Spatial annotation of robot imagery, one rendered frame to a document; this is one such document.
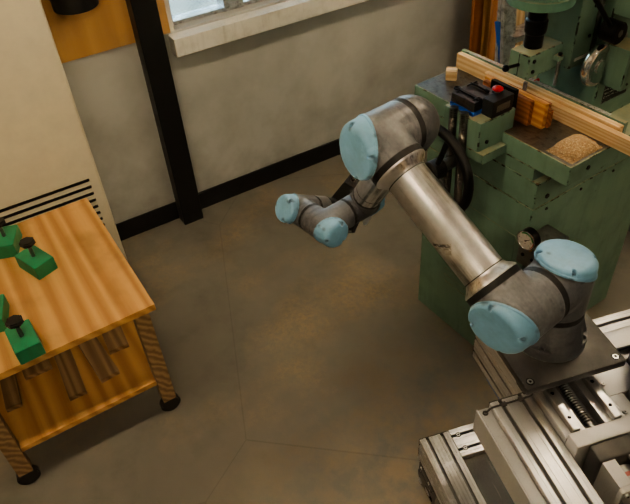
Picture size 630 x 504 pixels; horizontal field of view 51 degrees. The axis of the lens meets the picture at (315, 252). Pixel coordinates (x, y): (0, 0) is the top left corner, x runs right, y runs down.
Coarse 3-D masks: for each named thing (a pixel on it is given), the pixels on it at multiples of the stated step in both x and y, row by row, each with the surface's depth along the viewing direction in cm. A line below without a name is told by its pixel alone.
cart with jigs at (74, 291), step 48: (0, 240) 212; (48, 240) 218; (96, 240) 217; (0, 288) 202; (48, 288) 201; (96, 288) 199; (144, 288) 198; (0, 336) 187; (48, 336) 186; (96, 336) 188; (144, 336) 200; (0, 384) 218; (48, 384) 217; (96, 384) 216; (144, 384) 215; (0, 432) 190; (48, 432) 203
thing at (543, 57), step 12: (516, 48) 183; (540, 48) 182; (552, 48) 182; (516, 60) 183; (528, 60) 180; (540, 60) 182; (552, 60) 185; (516, 72) 185; (528, 72) 182; (540, 72) 185
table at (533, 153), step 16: (432, 80) 207; (464, 80) 206; (480, 80) 206; (432, 96) 201; (448, 96) 199; (512, 128) 184; (528, 128) 183; (544, 128) 183; (560, 128) 182; (496, 144) 184; (512, 144) 182; (528, 144) 177; (544, 144) 177; (480, 160) 181; (528, 160) 179; (544, 160) 174; (560, 160) 171; (592, 160) 172; (608, 160) 178; (560, 176) 172; (576, 176) 172
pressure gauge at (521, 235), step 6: (528, 228) 184; (522, 234) 184; (528, 234) 182; (534, 234) 182; (522, 240) 185; (534, 240) 182; (540, 240) 183; (522, 246) 186; (528, 246) 184; (534, 246) 182
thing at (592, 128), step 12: (516, 84) 194; (552, 108) 185; (564, 108) 182; (564, 120) 183; (576, 120) 180; (588, 120) 177; (588, 132) 178; (600, 132) 175; (612, 132) 172; (612, 144) 173; (624, 144) 170
